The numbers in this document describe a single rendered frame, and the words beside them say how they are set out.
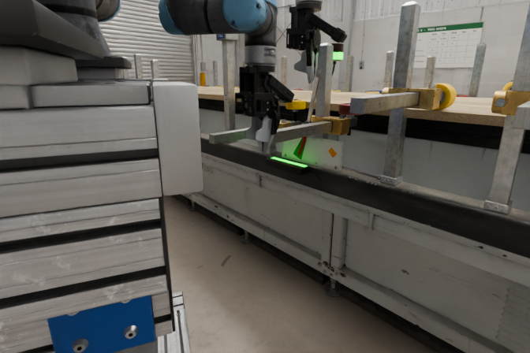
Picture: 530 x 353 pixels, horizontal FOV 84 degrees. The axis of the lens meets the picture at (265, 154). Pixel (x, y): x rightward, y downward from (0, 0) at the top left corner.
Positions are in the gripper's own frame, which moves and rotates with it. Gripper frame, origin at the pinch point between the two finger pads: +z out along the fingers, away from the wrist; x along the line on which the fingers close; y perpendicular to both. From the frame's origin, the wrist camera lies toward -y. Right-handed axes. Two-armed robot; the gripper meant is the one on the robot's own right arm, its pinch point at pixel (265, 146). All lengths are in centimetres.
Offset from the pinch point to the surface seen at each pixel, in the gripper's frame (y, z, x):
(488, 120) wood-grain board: -45, -7, 39
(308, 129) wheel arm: -16.1, -2.9, 1.5
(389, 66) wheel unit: -138, -26, -30
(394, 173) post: -29.0, 8.4, 22.5
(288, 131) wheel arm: -7.1, -3.2, 1.5
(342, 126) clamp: -28.8, -3.1, 5.0
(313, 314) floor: -38, 82, -8
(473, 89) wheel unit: -138, -14, 17
